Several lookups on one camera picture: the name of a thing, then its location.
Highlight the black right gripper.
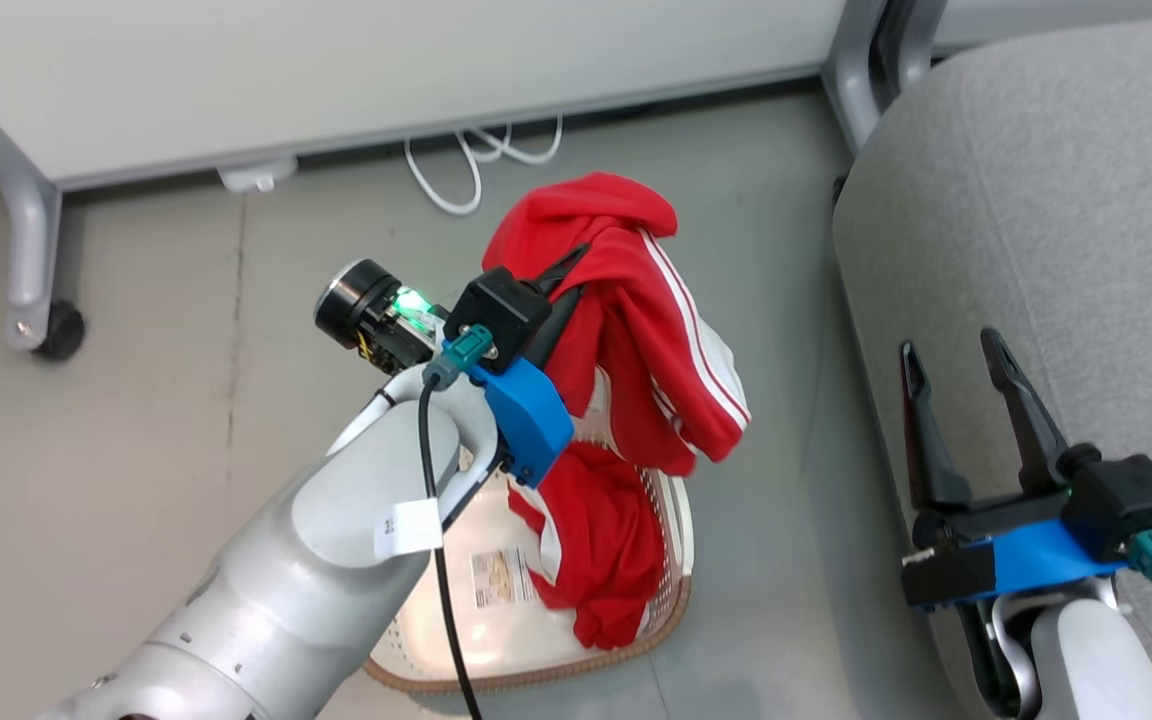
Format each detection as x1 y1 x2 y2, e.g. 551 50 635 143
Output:
899 327 1102 611

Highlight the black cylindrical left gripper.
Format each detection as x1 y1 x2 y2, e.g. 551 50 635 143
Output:
314 243 592 376

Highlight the red clothing with white stripes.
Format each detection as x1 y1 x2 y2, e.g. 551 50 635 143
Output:
481 172 752 651

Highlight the printed basket label sticker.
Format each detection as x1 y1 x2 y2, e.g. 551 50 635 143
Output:
469 545 540 611

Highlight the cream perforated laundry basket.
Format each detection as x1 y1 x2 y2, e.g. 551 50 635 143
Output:
361 330 697 696

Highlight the white partition board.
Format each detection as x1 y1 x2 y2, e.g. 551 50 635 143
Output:
0 0 847 191

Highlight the white power adapter box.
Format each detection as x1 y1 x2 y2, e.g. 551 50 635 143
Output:
218 155 299 193

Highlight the black caster wheel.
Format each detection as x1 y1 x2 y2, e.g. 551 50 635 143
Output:
34 300 87 361

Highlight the blue left camera mount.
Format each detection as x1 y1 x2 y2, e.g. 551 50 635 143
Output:
466 355 575 489

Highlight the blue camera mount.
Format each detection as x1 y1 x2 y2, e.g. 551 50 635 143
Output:
981 518 1127 601
466 355 575 489

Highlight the white floor cable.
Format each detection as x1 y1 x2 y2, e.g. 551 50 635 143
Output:
403 115 565 216

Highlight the blue right camera mount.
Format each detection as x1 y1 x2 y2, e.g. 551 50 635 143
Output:
981 518 1127 601

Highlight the white paper cable tag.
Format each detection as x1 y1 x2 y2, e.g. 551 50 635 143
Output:
373 498 444 561

